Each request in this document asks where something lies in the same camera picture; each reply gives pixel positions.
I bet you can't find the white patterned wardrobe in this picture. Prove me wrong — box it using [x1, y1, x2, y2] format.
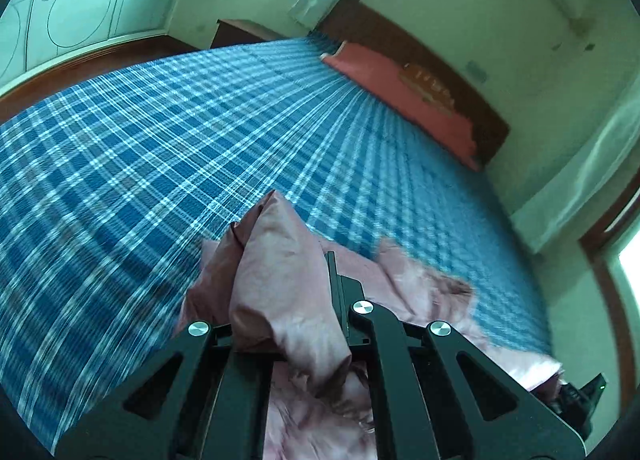
[0, 0, 202, 96]

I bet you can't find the right window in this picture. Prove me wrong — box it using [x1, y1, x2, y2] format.
[579, 173, 639, 412]

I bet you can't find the small brown embroidered cushion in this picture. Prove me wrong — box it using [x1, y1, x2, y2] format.
[399, 64, 454, 114]

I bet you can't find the white wall socket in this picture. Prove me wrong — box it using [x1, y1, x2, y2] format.
[464, 60, 488, 84]

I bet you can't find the pink quilted down jacket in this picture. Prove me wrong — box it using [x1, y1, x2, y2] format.
[179, 191, 562, 459]

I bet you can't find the dark wooden nightstand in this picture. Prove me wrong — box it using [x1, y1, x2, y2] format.
[210, 19, 285, 48]

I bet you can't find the blue plaid bed sheet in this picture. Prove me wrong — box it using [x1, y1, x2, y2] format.
[1, 35, 551, 449]

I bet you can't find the green curtain right of headboard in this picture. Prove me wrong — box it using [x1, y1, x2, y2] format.
[511, 83, 639, 254]

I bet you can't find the red pillow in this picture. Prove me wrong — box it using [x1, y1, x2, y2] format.
[320, 42, 480, 171]

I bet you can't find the dark wooden headboard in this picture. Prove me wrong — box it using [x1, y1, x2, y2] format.
[317, 0, 510, 165]

